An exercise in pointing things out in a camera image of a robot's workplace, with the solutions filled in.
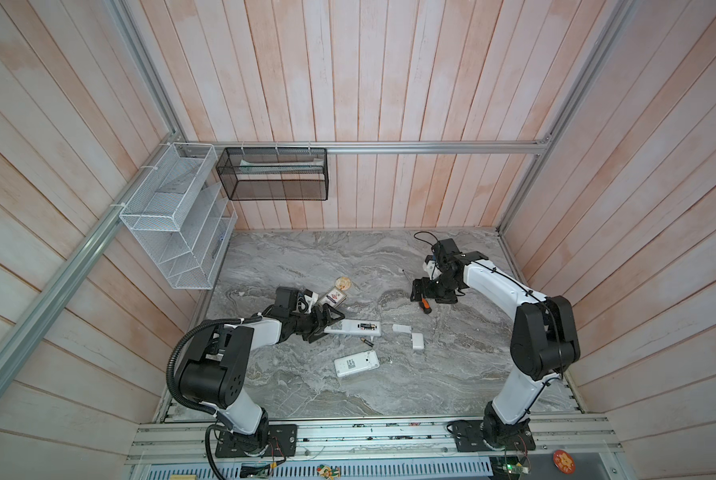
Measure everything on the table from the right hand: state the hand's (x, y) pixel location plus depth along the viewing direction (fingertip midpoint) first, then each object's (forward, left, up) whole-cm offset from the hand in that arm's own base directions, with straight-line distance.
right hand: (423, 296), depth 93 cm
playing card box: (+2, +29, -4) cm, 29 cm away
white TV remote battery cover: (-8, +6, -7) cm, 12 cm away
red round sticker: (-42, -30, -7) cm, 52 cm away
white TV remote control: (-9, +21, -4) cm, 24 cm away
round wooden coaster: (+9, +26, -6) cm, 28 cm away
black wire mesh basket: (+38, +51, +19) cm, 66 cm away
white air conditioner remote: (-19, +21, -6) cm, 29 cm away
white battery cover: (-12, +2, -6) cm, 14 cm away
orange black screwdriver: (-1, -1, -5) cm, 5 cm away
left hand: (-10, +27, -3) cm, 29 cm away
